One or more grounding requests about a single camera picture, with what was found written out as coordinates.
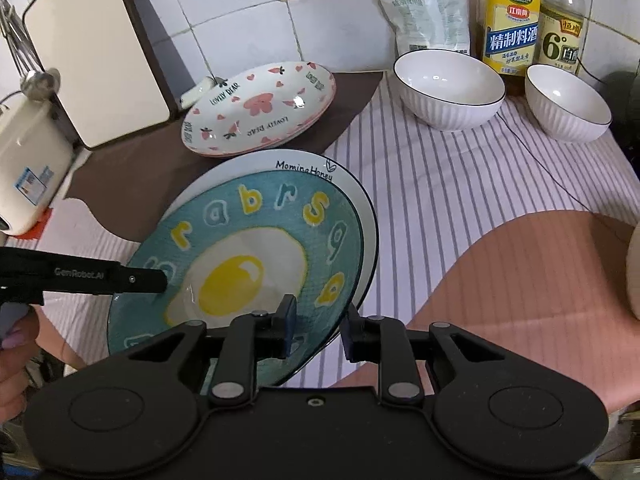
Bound dark frying pan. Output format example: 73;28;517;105
605;70;640;171

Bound small white ribbed bowl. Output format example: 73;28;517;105
524;64;613;143

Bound dark brown mat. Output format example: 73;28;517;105
65;71;385;246

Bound clear white vinegar bottle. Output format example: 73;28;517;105
537;0;587;77

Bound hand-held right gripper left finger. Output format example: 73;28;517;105
127;294;299;407

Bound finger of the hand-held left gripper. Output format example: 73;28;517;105
114;267;169;295

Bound white plate with black rim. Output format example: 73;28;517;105
162;149;379;377

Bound clear plastic water bottles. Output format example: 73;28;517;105
378;0;472;58

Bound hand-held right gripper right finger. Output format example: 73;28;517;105
344;304;476;407

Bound purple striped tablecloth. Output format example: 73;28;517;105
37;72;640;396

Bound person's left hand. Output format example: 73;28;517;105
0;303;87;412

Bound blue fried egg plate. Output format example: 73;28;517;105
106;169;363;384

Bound salmon pink mat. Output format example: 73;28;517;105
330;210;640;411

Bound yellow label cooking wine bottle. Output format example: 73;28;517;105
480;0;543;97

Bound metal ladle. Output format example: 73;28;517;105
0;0;62;100

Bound large white ribbed bowl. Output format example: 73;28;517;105
392;49;507;132

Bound pink bunny print plate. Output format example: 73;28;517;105
181;61;337;159

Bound white small kitchen appliance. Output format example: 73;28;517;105
0;92;76;237

